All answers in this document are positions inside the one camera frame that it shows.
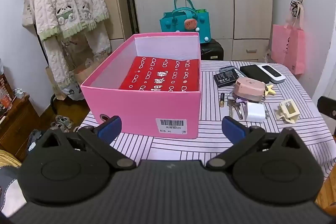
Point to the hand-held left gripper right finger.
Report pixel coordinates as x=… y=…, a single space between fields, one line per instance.
x=233 y=129

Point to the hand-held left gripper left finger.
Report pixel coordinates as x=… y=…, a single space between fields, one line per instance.
x=110 y=128

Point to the bunch of keys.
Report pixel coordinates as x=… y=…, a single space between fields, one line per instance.
x=232 y=106

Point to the white charger plug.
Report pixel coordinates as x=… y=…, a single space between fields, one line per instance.
x=255 y=111

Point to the pink cardboard box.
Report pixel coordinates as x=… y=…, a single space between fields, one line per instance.
x=144 y=108

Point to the pink round case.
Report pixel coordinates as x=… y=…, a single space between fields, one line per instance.
x=249 y=87

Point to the cream hair claw clip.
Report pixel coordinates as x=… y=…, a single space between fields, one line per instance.
x=279 y=112

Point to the black phone battery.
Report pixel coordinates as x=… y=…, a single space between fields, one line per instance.
x=227 y=78

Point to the yellow starfish hair clip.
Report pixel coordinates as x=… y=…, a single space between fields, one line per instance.
x=269 y=90

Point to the small grey device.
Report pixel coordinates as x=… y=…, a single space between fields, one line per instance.
x=225 y=68

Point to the white device with black screen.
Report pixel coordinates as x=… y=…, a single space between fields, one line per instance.
x=278 y=79

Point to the grey sneaker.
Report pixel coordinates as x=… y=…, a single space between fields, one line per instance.
x=58 y=127
x=64 y=120

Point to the white green plastic bag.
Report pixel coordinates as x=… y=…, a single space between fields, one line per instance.
x=74 y=91

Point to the black clothes rack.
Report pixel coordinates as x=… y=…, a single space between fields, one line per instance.
x=53 y=104

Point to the white striped tablecloth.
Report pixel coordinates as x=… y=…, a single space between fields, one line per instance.
x=170 y=149

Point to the plain brown paper bag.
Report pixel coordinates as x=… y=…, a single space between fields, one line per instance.
x=55 y=85

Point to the black plastic bag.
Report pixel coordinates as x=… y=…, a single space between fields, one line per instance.
x=36 y=140

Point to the red printed cloth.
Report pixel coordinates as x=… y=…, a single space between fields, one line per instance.
x=157 y=66

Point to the black suitcase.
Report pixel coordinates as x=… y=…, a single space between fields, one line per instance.
x=212 y=52

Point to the crumpled clear plastic bag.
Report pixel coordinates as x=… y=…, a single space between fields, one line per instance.
x=268 y=54

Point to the wooden cabinet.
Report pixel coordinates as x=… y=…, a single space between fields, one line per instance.
x=15 y=127

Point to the black chair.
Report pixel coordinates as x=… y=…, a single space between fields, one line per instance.
x=328 y=108

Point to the pink tote bag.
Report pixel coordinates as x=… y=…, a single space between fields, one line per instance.
x=287 y=48

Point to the yellow patterned blanket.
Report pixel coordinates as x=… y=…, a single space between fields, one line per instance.
x=9 y=158

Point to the grey padded cloth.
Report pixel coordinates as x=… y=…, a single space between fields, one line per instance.
x=10 y=187

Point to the teal felt handbag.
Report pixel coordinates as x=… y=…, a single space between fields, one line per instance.
x=178 y=22

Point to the tan cabinet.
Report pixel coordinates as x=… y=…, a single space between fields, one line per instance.
x=115 y=3

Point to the cream canvas tote bag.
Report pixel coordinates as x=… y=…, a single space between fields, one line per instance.
x=27 y=11

